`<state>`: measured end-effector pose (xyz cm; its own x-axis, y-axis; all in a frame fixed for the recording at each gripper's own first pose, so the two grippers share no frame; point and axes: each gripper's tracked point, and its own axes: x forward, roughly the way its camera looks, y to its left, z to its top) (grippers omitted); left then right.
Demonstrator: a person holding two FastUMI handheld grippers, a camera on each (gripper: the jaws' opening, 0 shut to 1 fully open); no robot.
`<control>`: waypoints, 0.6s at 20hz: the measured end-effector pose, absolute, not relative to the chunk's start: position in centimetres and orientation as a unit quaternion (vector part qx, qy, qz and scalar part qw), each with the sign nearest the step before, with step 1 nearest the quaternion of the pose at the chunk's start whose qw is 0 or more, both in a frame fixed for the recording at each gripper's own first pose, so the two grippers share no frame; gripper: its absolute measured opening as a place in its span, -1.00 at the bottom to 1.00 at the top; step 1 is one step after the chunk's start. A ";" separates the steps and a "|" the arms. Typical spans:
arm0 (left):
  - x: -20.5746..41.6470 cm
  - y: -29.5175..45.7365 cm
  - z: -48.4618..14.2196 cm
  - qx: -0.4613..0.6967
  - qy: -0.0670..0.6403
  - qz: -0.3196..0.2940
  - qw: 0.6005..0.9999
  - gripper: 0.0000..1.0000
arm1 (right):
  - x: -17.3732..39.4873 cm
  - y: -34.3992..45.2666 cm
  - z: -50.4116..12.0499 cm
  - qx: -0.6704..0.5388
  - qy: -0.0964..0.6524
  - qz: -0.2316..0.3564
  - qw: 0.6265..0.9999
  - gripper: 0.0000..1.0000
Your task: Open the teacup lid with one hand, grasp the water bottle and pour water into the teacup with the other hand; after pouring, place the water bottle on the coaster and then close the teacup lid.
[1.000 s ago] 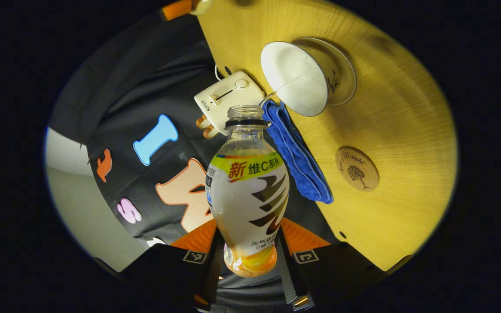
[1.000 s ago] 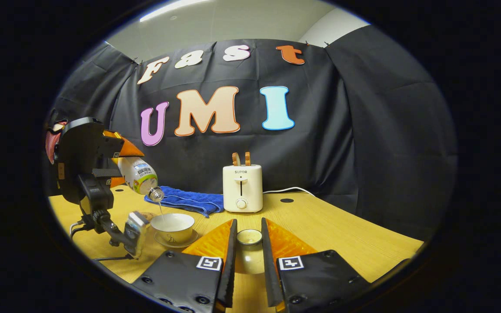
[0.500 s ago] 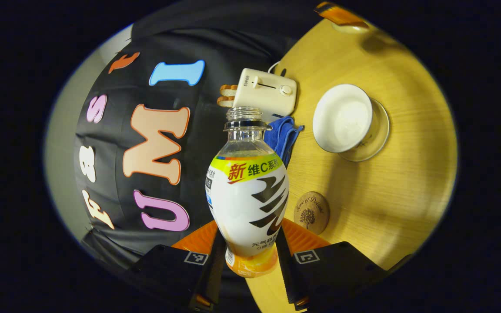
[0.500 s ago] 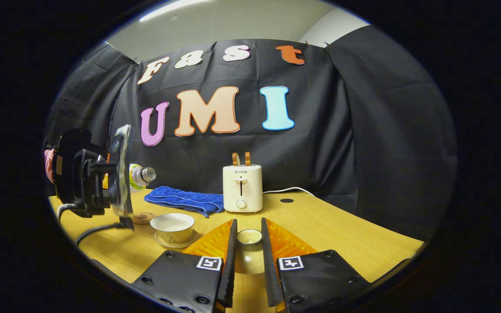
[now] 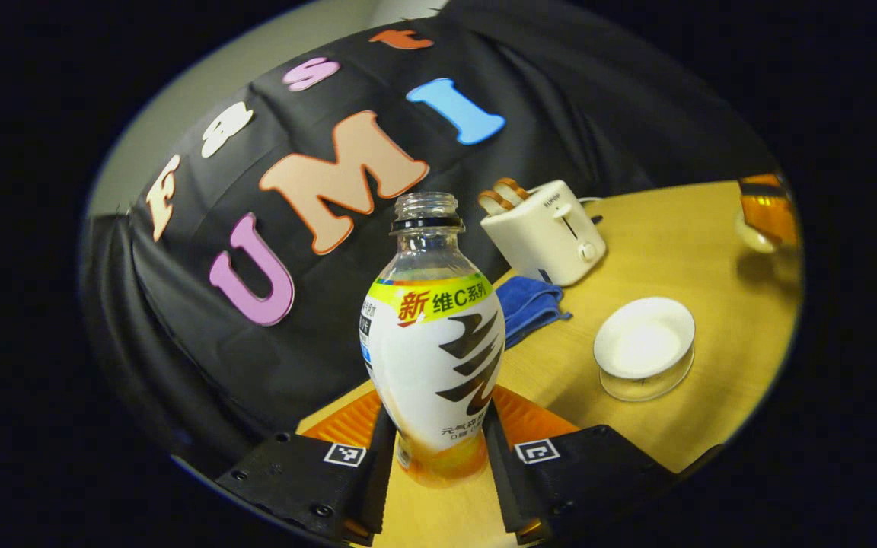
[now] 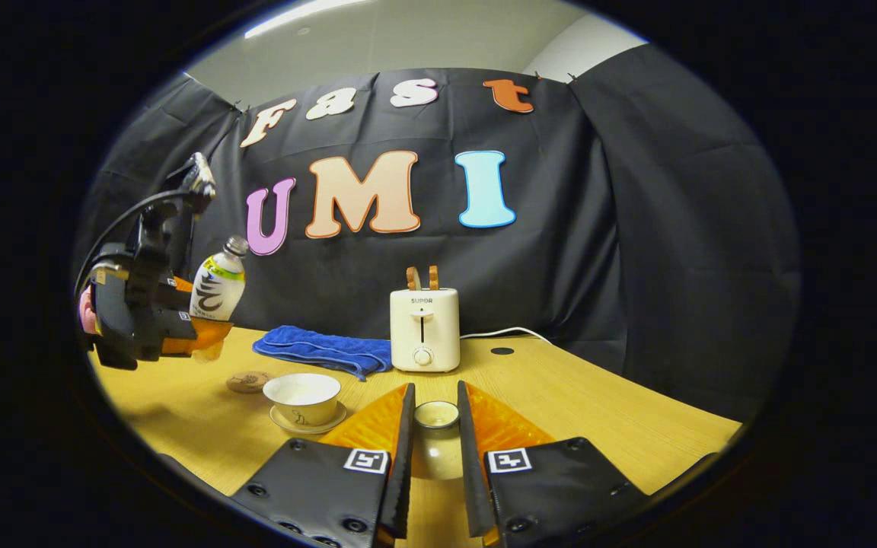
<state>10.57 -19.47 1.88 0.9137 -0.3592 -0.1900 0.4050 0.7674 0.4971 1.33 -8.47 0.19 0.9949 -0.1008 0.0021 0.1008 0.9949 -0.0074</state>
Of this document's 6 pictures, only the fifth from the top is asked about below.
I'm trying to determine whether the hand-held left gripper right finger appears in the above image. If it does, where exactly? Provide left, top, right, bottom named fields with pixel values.
left=483, top=384, right=678, bottom=546

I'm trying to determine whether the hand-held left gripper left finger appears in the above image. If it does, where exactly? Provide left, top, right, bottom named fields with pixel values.
left=215, top=389, right=397, bottom=547

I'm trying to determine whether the beige teacup lid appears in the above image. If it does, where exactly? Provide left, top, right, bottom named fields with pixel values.
left=735, top=209, right=782, bottom=255

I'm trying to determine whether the water bottle with white label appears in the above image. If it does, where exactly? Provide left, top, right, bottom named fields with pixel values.
left=359, top=192, right=506, bottom=488

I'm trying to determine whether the beige teacup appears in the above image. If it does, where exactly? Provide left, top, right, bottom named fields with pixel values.
left=593, top=296, right=697, bottom=381

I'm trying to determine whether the beige saucer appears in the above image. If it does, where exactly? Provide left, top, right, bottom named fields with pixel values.
left=598, top=346, right=696, bottom=403

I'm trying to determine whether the blue towel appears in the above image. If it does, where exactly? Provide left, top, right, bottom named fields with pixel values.
left=495, top=276, right=572, bottom=349

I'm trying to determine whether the white toaster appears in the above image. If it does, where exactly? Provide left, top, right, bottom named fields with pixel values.
left=480, top=180, right=608, bottom=288

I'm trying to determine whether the black backdrop cloth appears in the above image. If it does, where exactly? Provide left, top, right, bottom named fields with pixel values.
left=81, top=0, right=778, bottom=488

